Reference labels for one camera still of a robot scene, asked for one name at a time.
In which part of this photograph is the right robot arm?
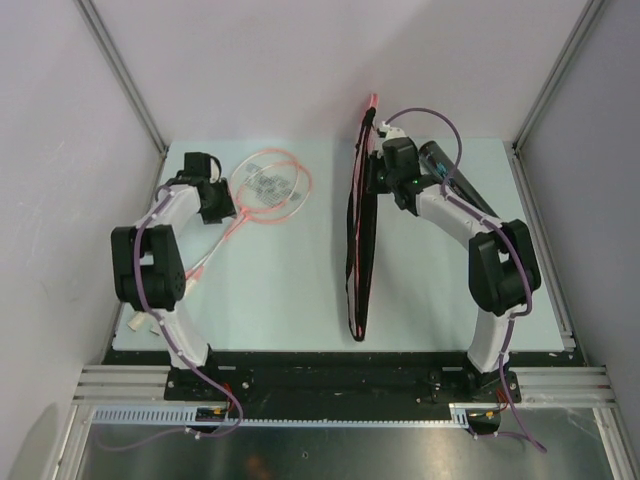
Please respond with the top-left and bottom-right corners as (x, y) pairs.
(369, 136), (541, 401)

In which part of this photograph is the pink badminton racket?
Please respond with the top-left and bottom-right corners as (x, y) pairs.
(110, 149), (311, 327)
(147, 159), (315, 337)

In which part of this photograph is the white slotted cable duct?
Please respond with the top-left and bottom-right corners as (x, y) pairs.
(93, 404), (490, 427)

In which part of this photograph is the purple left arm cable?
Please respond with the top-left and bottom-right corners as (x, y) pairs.
(94, 184), (246, 454)

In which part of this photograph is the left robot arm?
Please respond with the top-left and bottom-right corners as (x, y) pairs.
(110, 152), (236, 400)

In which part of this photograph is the left aluminium frame post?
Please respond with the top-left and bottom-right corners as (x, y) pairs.
(73, 0), (169, 159)

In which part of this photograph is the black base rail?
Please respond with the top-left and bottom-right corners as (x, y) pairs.
(102, 349), (586, 422)

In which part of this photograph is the pink racket bag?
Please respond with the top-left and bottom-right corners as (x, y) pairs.
(345, 93), (379, 342)

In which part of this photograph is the black shuttlecock tube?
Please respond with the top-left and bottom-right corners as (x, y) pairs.
(419, 141), (497, 217)

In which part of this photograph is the aluminium base extrusion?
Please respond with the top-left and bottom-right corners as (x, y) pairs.
(74, 365), (616, 408)

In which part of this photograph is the aluminium frame post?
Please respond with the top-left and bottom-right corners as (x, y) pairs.
(510, 0), (611, 156)
(73, 0), (169, 159)

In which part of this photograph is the right aluminium frame post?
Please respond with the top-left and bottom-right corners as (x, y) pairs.
(510, 0), (611, 156)

